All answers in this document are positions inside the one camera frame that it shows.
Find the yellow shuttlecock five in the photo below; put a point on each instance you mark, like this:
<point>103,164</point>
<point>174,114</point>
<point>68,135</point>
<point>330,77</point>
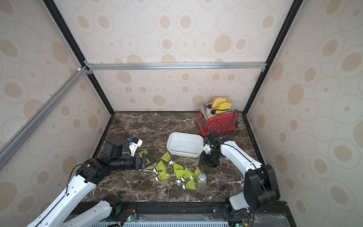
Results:
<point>178,170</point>

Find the yellow shuttlecock six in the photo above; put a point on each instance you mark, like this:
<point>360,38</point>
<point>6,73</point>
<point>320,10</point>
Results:
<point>187,174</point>

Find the glass spice jar silver lid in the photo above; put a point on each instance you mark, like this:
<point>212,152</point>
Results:
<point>202,181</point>

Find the yellow shuttlecock three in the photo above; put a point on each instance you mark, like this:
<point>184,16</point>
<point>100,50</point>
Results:
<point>160,167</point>

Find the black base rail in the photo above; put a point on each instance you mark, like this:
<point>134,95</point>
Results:
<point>276,214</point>

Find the aluminium frame bar left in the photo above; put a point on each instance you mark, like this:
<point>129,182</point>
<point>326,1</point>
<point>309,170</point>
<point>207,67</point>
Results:
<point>15,143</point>

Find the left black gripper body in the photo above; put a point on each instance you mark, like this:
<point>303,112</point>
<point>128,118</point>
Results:
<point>137,163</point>

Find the yellow bread slice rear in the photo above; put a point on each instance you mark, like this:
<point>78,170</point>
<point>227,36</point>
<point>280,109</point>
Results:
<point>217,101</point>

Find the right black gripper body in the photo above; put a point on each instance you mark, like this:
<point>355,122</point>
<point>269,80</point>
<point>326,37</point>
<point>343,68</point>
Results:
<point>209,158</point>

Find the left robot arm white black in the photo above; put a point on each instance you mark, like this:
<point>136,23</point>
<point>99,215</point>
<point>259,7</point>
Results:
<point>116,155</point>

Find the yellow bread slice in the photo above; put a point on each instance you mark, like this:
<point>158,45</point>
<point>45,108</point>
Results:
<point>217,101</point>
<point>223,108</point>

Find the yellow shuttlecock nine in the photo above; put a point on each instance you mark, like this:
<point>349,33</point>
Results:
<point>149,168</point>

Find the yellow shuttlecock two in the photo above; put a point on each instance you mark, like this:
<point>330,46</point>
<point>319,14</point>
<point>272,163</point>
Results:
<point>167,158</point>

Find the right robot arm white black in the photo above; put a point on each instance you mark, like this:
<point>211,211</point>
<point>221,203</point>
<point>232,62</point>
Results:
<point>260,182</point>

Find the yellow bread slice front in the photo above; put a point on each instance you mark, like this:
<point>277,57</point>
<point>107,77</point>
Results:
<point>223,108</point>

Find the red toaster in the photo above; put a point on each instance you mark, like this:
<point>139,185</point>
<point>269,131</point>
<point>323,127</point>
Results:
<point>208,121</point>

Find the yellow shuttlecock eight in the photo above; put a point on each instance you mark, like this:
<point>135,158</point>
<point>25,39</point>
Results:
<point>191,184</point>

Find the aluminium frame bar rear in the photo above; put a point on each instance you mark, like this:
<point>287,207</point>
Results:
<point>178,66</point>

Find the yellow shuttlecock four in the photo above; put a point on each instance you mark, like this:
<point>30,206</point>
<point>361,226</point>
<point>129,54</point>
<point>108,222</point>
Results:
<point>162,176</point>

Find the white plastic storage box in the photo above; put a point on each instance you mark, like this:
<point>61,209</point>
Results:
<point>185,144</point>

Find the yellow shuttlecock one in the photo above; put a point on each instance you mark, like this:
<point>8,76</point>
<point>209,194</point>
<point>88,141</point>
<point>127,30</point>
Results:
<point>141,153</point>

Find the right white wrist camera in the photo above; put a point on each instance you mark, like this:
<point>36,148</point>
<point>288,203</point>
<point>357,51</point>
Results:
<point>207,148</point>

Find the aluminium frame bar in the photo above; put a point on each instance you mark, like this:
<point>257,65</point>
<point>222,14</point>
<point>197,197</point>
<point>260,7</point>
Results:
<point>15,143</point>
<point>178,66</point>

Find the yellow shuttlecock seven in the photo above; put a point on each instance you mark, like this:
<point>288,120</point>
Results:
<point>196,173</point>

